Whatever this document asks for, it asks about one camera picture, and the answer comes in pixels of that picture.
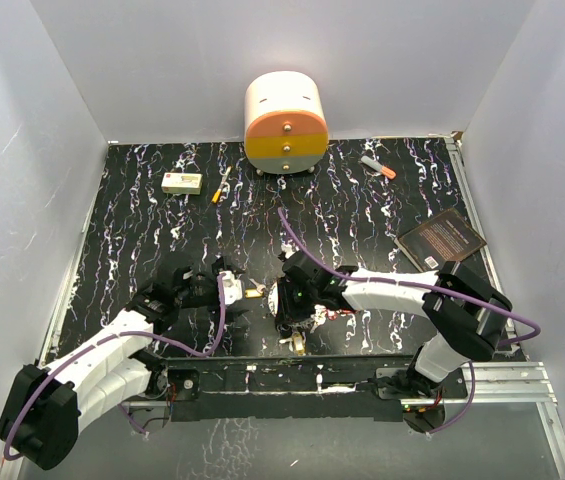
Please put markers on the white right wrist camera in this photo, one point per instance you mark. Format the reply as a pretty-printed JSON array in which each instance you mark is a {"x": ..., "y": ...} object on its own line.
[{"x": 287, "y": 250}]

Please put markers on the orange and grey marker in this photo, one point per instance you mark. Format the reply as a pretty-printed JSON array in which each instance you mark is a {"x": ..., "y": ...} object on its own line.
[{"x": 378, "y": 167}]

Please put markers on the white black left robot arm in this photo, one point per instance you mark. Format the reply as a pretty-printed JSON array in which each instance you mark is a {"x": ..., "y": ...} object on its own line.
[{"x": 49, "y": 406}]

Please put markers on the dark paperback book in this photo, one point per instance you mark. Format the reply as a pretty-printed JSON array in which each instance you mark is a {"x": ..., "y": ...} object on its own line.
[{"x": 446, "y": 236}]

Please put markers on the aluminium frame rail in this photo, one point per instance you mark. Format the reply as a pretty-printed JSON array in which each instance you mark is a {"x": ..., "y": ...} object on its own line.
[{"x": 487, "y": 383}]

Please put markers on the yellow and white pen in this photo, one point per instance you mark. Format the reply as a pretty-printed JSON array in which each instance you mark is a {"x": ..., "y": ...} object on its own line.
[{"x": 224, "y": 178}]

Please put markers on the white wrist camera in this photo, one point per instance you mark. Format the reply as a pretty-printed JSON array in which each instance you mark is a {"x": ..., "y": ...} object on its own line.
[
  {"x": 229, "y": 274},
  {"x": 287, "y": 250}
]

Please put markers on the white small cardboard box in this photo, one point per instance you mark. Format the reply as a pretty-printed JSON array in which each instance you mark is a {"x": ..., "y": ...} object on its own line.
[{"x": 182, "y": 183}]

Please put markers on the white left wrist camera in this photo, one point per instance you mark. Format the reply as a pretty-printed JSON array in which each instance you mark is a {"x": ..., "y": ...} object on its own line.
[{"x": 229, "y": 274}]

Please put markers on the round three-colour drawer cabinet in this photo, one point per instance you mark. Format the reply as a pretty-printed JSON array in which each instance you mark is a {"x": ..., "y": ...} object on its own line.
[{"x": 285, "y": 130}]

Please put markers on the yellow key tag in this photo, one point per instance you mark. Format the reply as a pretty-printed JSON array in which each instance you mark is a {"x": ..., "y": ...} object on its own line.
[
  {"x": 296, "y": 343},
  {"x": 256, "y": 290}
]

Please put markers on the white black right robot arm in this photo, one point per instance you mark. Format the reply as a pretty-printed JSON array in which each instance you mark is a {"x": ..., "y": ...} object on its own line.
[{"x": 469, "y": 315}]

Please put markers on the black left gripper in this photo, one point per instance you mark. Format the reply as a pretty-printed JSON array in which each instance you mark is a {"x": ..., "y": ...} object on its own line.
[{"x": 218, "y": 267}]

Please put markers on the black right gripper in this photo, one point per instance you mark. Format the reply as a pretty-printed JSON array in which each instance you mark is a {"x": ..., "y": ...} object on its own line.
[{"x": 286, "y": 308}]

